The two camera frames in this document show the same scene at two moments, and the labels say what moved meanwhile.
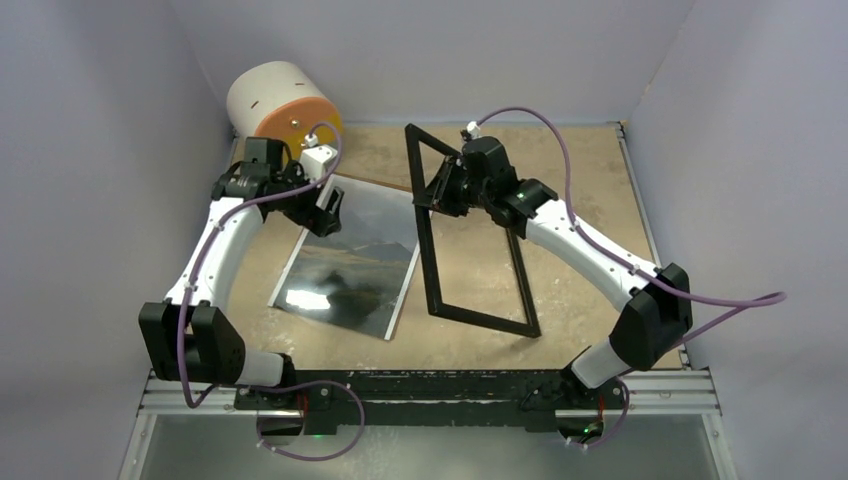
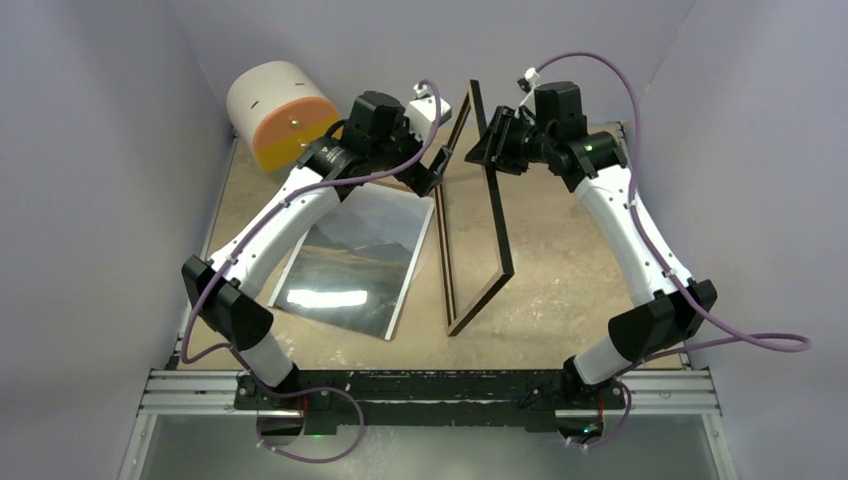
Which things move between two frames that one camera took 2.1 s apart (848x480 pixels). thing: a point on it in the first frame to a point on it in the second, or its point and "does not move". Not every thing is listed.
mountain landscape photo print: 354,278 does not move
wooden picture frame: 415,135 to 502,233
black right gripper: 445,173 to 491,151
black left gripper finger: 330,217 to 427,178
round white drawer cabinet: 285,102 does not move
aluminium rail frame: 671,394 does not move
